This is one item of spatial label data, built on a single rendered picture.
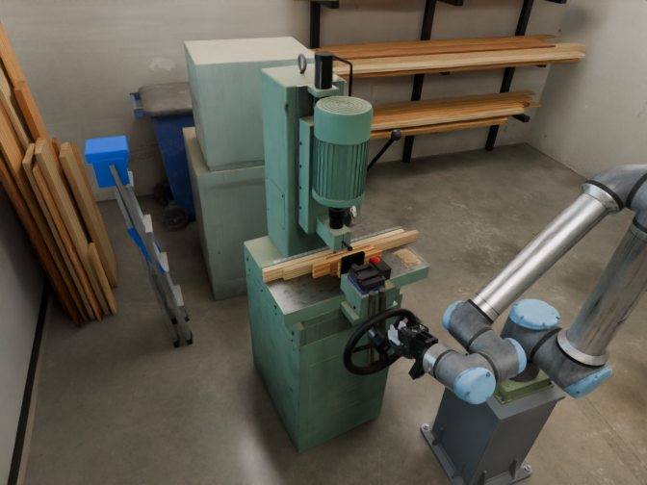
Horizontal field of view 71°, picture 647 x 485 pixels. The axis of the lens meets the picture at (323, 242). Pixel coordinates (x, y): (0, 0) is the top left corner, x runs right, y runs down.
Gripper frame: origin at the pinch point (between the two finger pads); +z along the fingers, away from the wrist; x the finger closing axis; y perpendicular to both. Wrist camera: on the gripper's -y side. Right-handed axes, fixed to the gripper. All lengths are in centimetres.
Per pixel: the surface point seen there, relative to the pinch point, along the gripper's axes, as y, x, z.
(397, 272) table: 6.9, -20.5, 24.7
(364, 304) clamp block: 5.5, 1.1, 13.1
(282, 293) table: 9.4, 22.1, 31.9
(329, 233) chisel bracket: 26.3, 1.7, 31.4
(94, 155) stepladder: 60, 68, 100
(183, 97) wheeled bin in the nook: 81, 8, 213
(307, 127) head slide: 63, 5, 31
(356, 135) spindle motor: 60, -1, 12
